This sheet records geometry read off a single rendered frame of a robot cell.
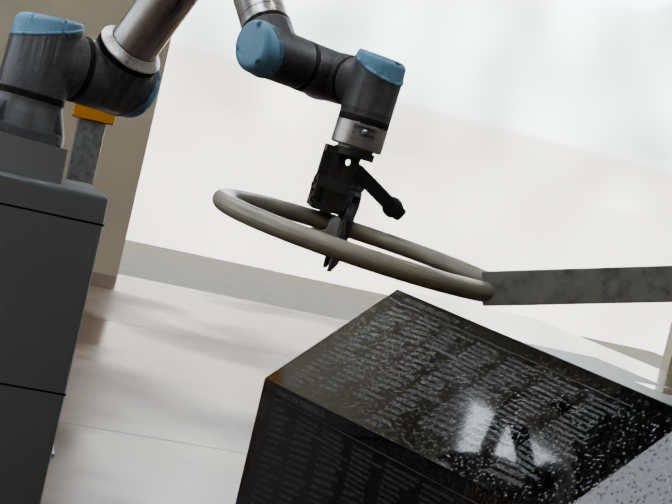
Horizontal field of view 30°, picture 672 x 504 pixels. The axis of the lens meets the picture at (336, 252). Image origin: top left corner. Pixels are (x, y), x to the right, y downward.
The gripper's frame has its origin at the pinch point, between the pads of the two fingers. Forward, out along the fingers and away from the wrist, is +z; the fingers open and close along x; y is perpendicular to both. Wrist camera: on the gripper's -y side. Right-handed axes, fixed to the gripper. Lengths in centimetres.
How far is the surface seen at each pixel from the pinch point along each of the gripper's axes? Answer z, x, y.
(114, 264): 102, -660, 44
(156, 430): 93, -218, 9
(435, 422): 17.2, 26.4, -18.9
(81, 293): 25, -48, 41
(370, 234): -6.8, 1.9, -4.5
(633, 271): -15, 49, -33
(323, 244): -6.2, 45.7, 9.1
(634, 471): 9, 67, -34
